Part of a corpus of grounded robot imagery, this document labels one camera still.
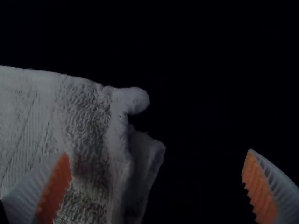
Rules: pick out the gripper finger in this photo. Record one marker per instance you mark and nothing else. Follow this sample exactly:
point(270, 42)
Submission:
point(37, 196)
point(271, 191)

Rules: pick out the pale towel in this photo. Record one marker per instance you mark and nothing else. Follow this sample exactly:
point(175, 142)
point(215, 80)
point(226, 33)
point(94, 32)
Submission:
point(70, 116)

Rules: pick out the black mat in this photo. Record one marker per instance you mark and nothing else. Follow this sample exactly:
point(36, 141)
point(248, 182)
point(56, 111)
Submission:
point(210, 70)

